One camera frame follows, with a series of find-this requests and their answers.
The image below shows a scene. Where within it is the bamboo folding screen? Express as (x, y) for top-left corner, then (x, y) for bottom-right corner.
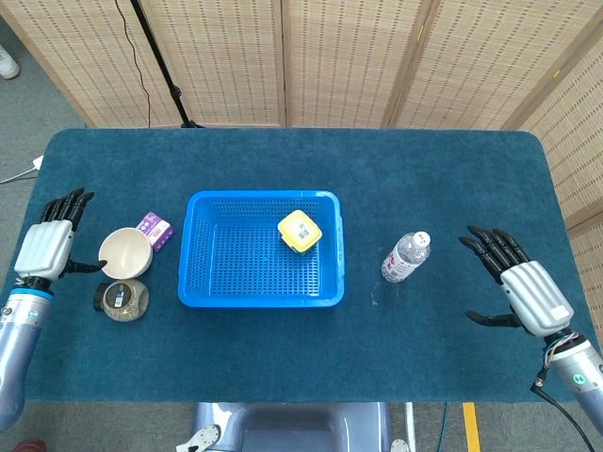
(0, 0), (603, 302)

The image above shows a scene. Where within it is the black tripod stand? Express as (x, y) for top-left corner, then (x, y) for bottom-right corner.
(129, 0), (206, 129)

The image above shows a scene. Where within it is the white power adapter with cord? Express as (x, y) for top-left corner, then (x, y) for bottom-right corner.
(0, 154), (45, 185)

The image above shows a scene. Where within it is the blue floor cable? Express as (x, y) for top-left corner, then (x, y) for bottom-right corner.
(435, 403), (448, 452)

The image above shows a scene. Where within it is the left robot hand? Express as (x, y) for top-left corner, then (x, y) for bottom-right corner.
(13, 187), (108, 289)

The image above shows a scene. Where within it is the purple carton box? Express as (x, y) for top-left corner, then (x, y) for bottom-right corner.
(136, 211), (174, 254)

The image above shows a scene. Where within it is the teal table cloth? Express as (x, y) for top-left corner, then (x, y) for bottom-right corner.
(0, 127), (580, 405)

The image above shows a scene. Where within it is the white shoe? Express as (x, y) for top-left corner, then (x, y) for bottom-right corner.
(0, 44), (21, 80)

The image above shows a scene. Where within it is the beige bowl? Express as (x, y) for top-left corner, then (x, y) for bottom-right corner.
(98, 227), (155, 281)

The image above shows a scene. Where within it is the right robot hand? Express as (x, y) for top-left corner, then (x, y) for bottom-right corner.
(459, 225), (576, 338)

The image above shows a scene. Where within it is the round dark lidded jar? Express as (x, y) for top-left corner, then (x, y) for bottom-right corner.
(92, 278), (151, 323)

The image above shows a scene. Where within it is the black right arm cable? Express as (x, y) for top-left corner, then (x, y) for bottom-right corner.
(530, 366), (595, 452)

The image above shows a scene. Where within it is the blue perforated plastic basket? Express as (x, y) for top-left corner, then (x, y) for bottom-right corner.
(177, 189), (345, 310)

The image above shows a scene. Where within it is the thin black hanging cable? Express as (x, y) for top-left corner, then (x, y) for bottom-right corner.
(114, 0), (153, 129)

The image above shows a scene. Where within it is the yellow floor tape strip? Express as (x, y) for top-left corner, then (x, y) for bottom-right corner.
(462, 402), (481, 452)

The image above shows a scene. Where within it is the grey-blue robot torso base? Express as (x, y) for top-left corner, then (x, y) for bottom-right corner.
(190, 401), (392, 452)

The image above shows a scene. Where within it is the clear plastic water bottle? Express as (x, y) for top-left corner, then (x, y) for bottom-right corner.
(381, 231), (432, 283)

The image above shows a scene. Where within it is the white slim post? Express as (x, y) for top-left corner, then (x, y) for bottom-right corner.
(404, 402), (418, 452)

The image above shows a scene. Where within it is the green container yellow lid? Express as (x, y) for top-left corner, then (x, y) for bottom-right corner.
(276, 209), (323, 254)

